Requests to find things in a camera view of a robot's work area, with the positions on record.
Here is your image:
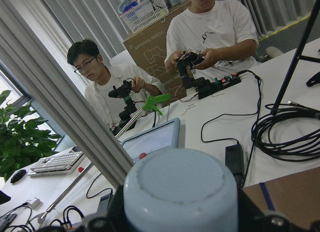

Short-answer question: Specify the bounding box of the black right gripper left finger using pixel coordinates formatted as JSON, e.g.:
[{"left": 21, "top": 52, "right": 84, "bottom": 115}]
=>
[{"left": 38, "top": 185, "right": 125, "bottom": 232}]

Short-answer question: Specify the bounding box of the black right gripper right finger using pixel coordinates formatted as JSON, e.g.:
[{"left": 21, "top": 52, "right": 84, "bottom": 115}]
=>
[{"left": 237, "top": 188, "right": 320, "bottom": 232}]

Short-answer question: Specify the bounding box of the light blue cup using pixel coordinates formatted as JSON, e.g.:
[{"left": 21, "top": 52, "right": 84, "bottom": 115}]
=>
[{"left": 123, "top": 149, "right": 239, "bottom": 232}]

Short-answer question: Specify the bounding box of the black power adapter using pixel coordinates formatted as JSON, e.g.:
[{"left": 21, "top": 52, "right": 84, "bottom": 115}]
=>
[{"left": 225, "top": 144, "right": 245, "bottom": 186}]

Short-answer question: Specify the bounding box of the white keyboard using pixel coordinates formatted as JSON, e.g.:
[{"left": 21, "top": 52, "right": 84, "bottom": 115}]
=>
[{"left": 27, "top": 152, "right": 85, "bottom": 177}]

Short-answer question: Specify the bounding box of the blue teach pendant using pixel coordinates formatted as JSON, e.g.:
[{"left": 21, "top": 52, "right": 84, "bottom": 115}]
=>
[{"left": 121, "top": 118, "right": 181, "bottom": 163}]

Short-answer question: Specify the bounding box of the black computer mouse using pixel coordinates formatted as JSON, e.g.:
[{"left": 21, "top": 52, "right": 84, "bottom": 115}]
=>
[{"left": 10, "top": 169, "right": 27, "bottom": 184}]

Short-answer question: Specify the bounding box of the green potted plant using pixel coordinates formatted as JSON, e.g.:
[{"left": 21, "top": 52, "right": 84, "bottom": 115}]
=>
[{"left": 0, "top": 102, "right": 62, "bottom": 181}]

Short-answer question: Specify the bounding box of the green plastic clamp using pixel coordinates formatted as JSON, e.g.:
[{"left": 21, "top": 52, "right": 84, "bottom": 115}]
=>
[{"left": 142, "top": 93, "right": 170, "bottom": 115}]

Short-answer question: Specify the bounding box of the black tripod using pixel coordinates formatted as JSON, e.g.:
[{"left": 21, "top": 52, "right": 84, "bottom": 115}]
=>
[{"left": 270, "top": 0, "right": 320, "bottom": 115}]

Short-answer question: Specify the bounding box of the person in white shirt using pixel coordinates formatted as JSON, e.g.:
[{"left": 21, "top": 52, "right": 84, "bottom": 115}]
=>
[{"left": 67, "top": 39, "right": 165, "bottom": 129}]

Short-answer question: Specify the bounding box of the brown cardboard box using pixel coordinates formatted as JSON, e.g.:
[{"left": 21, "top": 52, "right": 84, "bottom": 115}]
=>
[{"left": 123, "top": 0, "right": 191, "bottom": 102}]

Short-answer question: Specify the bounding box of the white plastic basket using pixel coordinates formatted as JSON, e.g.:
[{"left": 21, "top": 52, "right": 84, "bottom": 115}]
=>
[{"left": 118, "top": 0, "right": 169, "bottom": 32}]

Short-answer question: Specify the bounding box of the coiled black cable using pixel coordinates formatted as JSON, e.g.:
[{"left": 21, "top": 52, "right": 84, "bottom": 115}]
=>
[{"left": 251, "top": 101, "right": 320, "bottom": 163}]

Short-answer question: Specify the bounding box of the aluminium frame post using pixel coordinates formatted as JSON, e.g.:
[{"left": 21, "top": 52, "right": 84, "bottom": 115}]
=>
[{"left": 0, "top": 0, "right": 133, "bottom": 188}]

